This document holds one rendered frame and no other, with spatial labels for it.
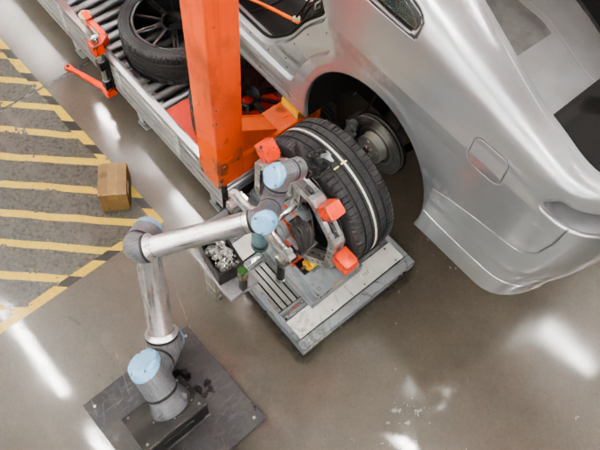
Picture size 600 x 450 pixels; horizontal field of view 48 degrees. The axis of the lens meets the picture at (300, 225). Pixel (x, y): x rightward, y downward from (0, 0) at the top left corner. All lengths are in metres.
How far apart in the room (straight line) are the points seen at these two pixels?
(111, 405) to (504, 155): 2.05
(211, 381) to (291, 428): 0.52
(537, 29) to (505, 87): 1.32
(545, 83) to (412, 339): 1.49
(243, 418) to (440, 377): 1.11
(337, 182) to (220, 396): 1.18
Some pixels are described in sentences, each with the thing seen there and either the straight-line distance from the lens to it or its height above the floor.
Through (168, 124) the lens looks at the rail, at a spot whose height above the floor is 0.39.
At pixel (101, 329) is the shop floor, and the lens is 3.75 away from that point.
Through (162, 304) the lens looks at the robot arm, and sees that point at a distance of 2.94.
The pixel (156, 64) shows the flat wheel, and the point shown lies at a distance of 4.07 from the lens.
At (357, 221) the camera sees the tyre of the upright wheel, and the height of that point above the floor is 1.04.
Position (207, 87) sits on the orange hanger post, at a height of 1.30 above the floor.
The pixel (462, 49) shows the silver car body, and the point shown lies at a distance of 2.45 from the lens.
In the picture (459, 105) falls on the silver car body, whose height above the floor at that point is 1.59.
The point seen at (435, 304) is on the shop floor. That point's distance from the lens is 3.84.
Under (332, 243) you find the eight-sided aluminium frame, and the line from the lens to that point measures 2.79.
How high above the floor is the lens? 3.44
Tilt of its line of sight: 61 degrees down
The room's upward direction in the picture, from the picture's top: 7 degrees clockwise
